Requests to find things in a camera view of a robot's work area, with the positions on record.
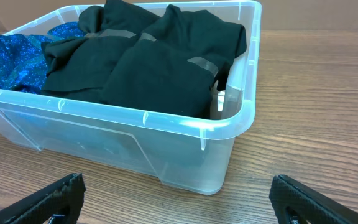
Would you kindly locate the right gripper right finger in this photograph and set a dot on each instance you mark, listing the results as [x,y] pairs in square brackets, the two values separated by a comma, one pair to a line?
[294,202]

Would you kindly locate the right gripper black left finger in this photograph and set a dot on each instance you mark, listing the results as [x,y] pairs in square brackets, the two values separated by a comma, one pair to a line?
[59,202]

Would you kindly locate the large black garment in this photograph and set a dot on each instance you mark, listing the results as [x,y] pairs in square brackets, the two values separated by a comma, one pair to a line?
[79,67]

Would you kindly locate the blue sequin garment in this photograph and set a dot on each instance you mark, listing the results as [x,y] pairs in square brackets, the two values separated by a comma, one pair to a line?
[22,63]

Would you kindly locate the small black garment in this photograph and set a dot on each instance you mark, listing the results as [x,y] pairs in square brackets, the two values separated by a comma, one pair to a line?
[176,63]

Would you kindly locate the clear plastic storage bin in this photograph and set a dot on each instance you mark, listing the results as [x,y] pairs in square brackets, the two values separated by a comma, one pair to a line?
[188,153]

